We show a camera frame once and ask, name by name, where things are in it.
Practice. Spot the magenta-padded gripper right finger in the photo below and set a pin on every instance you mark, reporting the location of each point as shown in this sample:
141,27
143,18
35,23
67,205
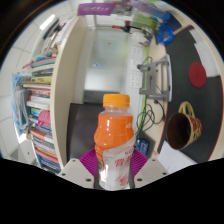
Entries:
151,171

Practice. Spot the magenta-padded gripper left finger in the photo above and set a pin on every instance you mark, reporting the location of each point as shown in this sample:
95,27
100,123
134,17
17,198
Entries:
75,171

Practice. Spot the orange drink bottle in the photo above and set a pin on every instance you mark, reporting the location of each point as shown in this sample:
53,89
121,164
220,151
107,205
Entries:
113,133

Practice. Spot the purple blue water bottle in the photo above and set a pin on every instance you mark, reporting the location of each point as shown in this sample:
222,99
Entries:
156,11

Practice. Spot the small blue box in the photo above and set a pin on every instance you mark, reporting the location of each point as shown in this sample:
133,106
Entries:
142,146

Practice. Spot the white written paper sheet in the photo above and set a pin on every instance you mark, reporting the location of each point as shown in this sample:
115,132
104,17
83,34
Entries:
175,158

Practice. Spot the black computer monitor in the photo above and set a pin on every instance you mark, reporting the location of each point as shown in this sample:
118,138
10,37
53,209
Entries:
83,133

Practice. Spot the yellow floral mug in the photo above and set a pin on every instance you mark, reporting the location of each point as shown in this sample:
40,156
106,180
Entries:
191,130

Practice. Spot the white shelf with books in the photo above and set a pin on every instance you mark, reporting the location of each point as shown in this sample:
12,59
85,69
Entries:
63,93

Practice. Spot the black red-edged desk mat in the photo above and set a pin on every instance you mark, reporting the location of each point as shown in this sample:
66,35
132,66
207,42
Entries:
206,106

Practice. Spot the grey metal laptop stand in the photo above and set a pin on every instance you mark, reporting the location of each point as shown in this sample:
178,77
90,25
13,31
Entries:
165,76

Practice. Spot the flat round red coaster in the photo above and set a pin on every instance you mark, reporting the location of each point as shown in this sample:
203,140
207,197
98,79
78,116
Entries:
197,74

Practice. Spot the white paper napkin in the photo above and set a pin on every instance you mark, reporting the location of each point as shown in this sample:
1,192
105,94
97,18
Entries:
206,56

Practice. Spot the rectangular ceiling light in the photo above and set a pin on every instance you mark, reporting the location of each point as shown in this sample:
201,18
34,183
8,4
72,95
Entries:
47,22

